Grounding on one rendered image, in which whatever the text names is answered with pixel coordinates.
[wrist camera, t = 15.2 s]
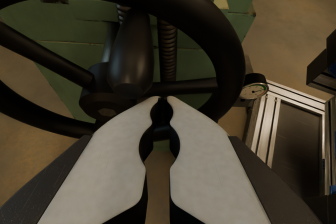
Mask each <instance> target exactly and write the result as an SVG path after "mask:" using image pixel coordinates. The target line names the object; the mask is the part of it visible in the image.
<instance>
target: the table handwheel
mask: <svg viewBox="0 0 336 224"><path fill-rule="evenodd" d="M24 1H28V0H0V10H1V9H3V8H5V7H8V6H10V5H13V4H16V3H20V2H24ZM101 1H106V2H111V3H116V4H119V5H123V6H127V7H130V8H138V9H141V10H144V11H146V12H147V13H148V14H150V15H152V16H155V17H157V18H159V19H161V20H163V21H165V22H167V23H169V24H171V25H173V26H174V27H176V28H178V29H179V30H181V31H182V32H184V33H185V34H186V35H188V36H189V37H190V38H191V39H193V40H194V41H195V42H196V43H197V44H198V45H199V46H200V47H201V48H202V49H203V50H204V51H205V53H206V54H207V55H208V57H209V58H210V60H211V62H212V64H213V66H214V70H215V74H216V77H210V78H200V79H189V80H179V81H161V82H153V83H152V86H151V88H150V89H149V90H148V91H147V92H146V93H145V94H144V95H143V96H141V97H139V98H137V99H144V98H150V97H155V96H159V97H164V96H175V95H192V94H211V93H212V95H211V96H210V98H209V99H208V100H207V102H206V103H204V104H203V105H202V106H201V107H200V108H198V109H197V111H199V112H201V113H202V114H204V115H206V116H207V117H209V118H210V119H211V120H213V121H214V122H216V121H217V120H219V119H220V118H221V117H223V116H224V115H225V114H226V113H227V112H228V111H229V110H230V109H231V108H232V106H233V105H234V104H235V102H236V101H237V99H238V98H239V96H240V94H241V91H242V89H243V85H244V81H245V76H246V61H245V56H244V51H243V47H242V44H241V42H240V39H239V37H238V35H237V33H236V31H235V29H234V28H233V26H232V25H231V23H230V22H229V20H228V19H227V18H226V16H225V15H224V14H223V13H222V11H221V10H220V9H219V8H218V7H217V6H216V5H215V4H214V3H213V1H211V0H101ZM119 28H120V24H119V23H115V22H109V25H108V29H107V34H106V38H105V43H104V47H103V52H102V56H101V60H100V63H96V64H94V65H92V66H90V67H89V68H88V70H86V69H84V68H82V67H80V66H78V65H77V64H75V63H73V62H71V61H69V60H67V59H66V58H64V57H62V56H60V55H58V54H56V53H54V52H53V51H51V50H49V49H47V48H45V47H44V46H42V45H40V44H39V43H37V42H35V41H34V40H32V39H30V38H29V37H27V36H25V35H24V34H22V33H20V32H18V31H17V30H15V29H13V28H12V27H10V26H8V25H7V24H5V23H3V22H2V21H0V45H1V46H3V47H5V48H7V49H9V50H11V51H13V52H15V53H17V54H19V55H21V56H23V57H25V58H27V59H29V60H31V61H33V62H35V63H38V64H39V65H41V66H43V67H45V68H47V69H49V70H51V71H53V72H54V73H56V74H58V75H60V76H62V77H64V78H66V79H67V80H69V81H71V82H73V83H75V84H77V85H79V86H80V87H82V91H81V94H80V98H79V102H78V103H79V106H80V108H81V109H82V110H83V111H84V112H85V113H86V114H87V115H88V116H90V117H91V118H94V119H96V121H95V123H90V122H85V121H81V120H77V119H73V118H70V117H66V116H63V115H60V114H58V113H55V112H52V111H50V110H48V109H45V108H43V107H41V106H39V105H37V104H35V103H33V102H31V101H29V100H27V99H26V98H24V97H22V96H21V95H19V94H18V93H16V92H15V91H13V90H12V89H11V88H9V87H8V86H7V85H6V84H5V83H3V82H2V81H1V80H0V112H1V113H3V114H5V115H7V116H9V117H11V118H13V119H15V120H17V121H20V122H22V123H25V124H27V125H30V126H33V127H35V128H38V129H41V130H45V131H48V132H51V133H55V134H59V135H63V136H67V137H71V138H76V139H80V138H81V137H82V136H84V135H92V134H93V133H95V132H96V131H97V130H98V129H99V128H100V127H102V126H103V125H104V124H105V123H107V122H108V121H109V120H111V119H112V118H114V117H115V116H117V115H119V114H120V113H122V112H124V111H126V110H128V109H130V108H132V107H134V106H135V105H137V99H125V98H122V97H119V96H118V95H116V94H115V92H114V91H113V89H112V88H111V86H110V85H109V83H108V82H107V72H108V65H109V58H110V54H111V51H112V48H113V45H114V42H115V39H116V36H117V33H118V31H119ZM166 140H170V127H169V126H168V124H167V123H161V124H158V125H157V126H156V127H155V129H154V131H153V142H160V141H166Z"/></svg>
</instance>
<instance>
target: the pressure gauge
mask: <svg viewBox="0 0 336 224"><path fill-rule="evenodd" d="M252 91H255V92H254V93H252ZM256 91H257V92H256ZM268 91H269V86H268V84H267V81H266V77H265V76H264V75H263V74H261V73H249V74H246V75H245V80H244V84H243V88H242V91H241V93H240V95H239V97H240V98H242V99H245V100H252V99H257V98H260V97H262V96H264V95H265V94H266V93H267V92H268Z"/></svg>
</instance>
